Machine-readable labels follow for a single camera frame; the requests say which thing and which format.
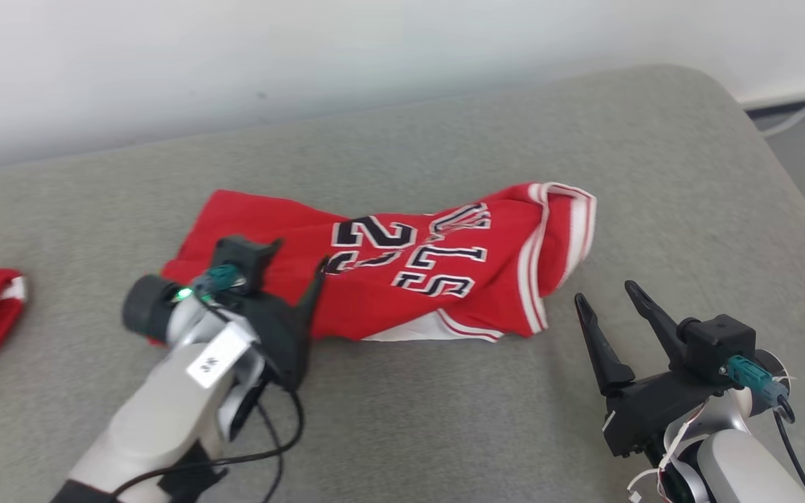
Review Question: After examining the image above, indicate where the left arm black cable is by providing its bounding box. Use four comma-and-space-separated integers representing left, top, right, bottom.
110, 381, 305, 503

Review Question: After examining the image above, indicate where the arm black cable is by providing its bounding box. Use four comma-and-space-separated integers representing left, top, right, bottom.
773, 397, 805, 503
110, 381, 305, 503

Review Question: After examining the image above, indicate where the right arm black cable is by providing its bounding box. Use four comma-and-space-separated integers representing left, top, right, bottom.
773, 397, 805, 503

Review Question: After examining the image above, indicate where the white floor cable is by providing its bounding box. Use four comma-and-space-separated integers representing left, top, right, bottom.
759, 105, 805, 138

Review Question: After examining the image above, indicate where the dark wall baseboard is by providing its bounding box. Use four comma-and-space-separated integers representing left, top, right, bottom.
745, 96, 805, 118

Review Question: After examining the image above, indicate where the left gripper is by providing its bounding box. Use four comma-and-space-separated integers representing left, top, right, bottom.
224, 239, 332, 393

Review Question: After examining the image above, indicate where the red basketball jersey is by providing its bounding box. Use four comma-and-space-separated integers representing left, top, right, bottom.
147, 182, 597, 344

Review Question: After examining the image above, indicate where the teal cable connector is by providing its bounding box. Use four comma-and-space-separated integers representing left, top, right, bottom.
726, 355, 791, 407
191, 264, 246, 294

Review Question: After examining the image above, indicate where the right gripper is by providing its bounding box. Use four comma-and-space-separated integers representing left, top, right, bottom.
574, 280, 725, 457

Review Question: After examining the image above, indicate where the white paper label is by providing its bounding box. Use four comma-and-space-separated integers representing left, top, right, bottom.
186, 323, 249, 389

